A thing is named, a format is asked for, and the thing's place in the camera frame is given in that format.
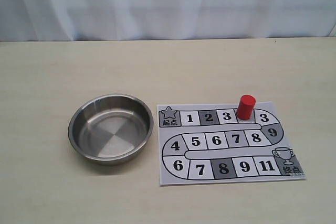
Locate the stainless steel round bowl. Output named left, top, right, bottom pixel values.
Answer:
left=68, top=93, right=154, bottom=165

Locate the printed paper game board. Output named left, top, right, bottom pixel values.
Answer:
left=157, top=102, right=306, bottom=186

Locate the red cylinder game piece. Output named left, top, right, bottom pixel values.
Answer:
left=237, top=94, right=256, bottom=120

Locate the white backdrop curtain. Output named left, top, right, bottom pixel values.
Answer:
left=1, top=0, right=335, bottom=41

